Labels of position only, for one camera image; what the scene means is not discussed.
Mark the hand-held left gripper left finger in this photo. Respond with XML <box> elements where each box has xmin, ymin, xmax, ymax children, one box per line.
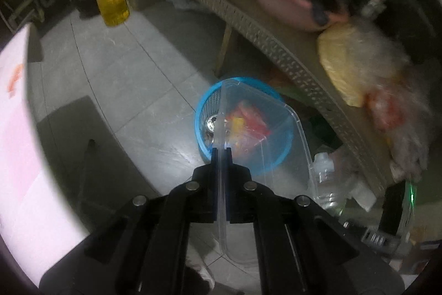
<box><xmin>39</xmin><ymin>146</ymin><xmax>222</xmax><ymax>295</ymax></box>

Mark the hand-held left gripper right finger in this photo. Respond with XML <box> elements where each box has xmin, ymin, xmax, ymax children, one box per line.
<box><xmin>224</xmin><ymin>147</ymin><xmax>406</xmax><ymax>295</ymax></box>

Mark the blue plastic basket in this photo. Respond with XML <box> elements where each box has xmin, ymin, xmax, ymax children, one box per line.
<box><xmin>194</xmin><ymin>76</ymin><xmax>296</xmax><ymax>167</ymax></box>

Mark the clear plastic container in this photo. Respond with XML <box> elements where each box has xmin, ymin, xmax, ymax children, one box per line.
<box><xmin>212</xmin><ymin>79</ymin><xmax>320</xmax><ymax>268</ymax></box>

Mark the white paper packet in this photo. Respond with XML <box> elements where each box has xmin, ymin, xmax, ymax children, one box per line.
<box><xmin>349</xmin><ymin>177</ymin><xmax>378</xmax><ymax>212</ymax></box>

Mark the clear plastic bottle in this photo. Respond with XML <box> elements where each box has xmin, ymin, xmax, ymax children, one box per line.
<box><xmin>312</xmin><ymin>152</ymin><xmax>346</xmax><ymax>213</ymax></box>

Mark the white shoe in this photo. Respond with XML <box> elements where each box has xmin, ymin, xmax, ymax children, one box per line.
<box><xmin>188</xmin><ymin>259</ymin><xmax>215</xmax><ymax>292</ymax></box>

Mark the red food bag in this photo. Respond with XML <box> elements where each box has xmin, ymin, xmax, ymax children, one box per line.
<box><xmin>366</xmin><ymin>74</ymin><xmax>432</xmax><ymax>181</ymax></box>

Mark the patterned lower shelf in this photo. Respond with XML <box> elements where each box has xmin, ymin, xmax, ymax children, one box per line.
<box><xmin>136</xmin><ymin>0</ymin><xmax>398</xmax><ymax>185</ymax></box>

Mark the yellow bag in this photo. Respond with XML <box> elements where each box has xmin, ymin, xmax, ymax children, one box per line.
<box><xmin>317</xmin><ymin>22</ymin><xmax>404</xmax><ymax>107</ymax></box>

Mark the pink basin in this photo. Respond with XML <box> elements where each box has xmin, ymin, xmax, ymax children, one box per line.
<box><xmin>251</xmin><ymin>0</ymin><xmax>349</xmax><ymax>33</ymax></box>

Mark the pink printed tablecloth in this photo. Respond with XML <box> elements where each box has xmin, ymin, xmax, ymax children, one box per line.
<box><xmin>0</xmin><ymin>22</ymin><xmax>90</xmax><ymax>285</ymax></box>

